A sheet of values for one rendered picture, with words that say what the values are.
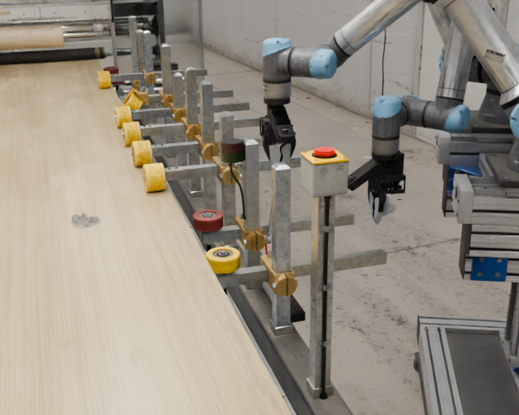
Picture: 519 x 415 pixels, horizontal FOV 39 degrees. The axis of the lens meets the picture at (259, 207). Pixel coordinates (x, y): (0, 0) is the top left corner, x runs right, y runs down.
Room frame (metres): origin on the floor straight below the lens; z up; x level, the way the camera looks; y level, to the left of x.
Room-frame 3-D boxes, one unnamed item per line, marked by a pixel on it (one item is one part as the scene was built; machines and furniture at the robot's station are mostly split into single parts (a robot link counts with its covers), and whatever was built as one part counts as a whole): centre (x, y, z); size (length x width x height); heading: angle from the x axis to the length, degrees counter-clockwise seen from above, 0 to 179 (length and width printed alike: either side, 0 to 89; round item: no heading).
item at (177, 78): (2.76, 0.30, 0.86); 0.04 x 0.04 x 0.48; 16
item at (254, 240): (1.82, 0.03, 0.85); 0.14 x 0.06 x 0.05; 16
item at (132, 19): (3.96, 0.65, 0.94); 0.04 x 0.04 x 0.48; 16
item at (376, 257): (1.62, -0.10, 0.84); 0.44 x 0.03 x 0.04; 106
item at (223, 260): (1.56, 0.09, 0.85); 0.08 x 0.08 x 0.11
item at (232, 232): (1.87, -0.05, 0.84); 0.43 x 0.03 x 0.04; 106
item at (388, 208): (1.94, -0.36, 0.86); 0.06 x 0.03 x 0.09; 106
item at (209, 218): (1.81, 0.14, 0.85); 0.08 x 0.08 x 0.11
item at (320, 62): (1.91, -0.15, 1.29); 0.11 x 0.11 x 0.08; 64
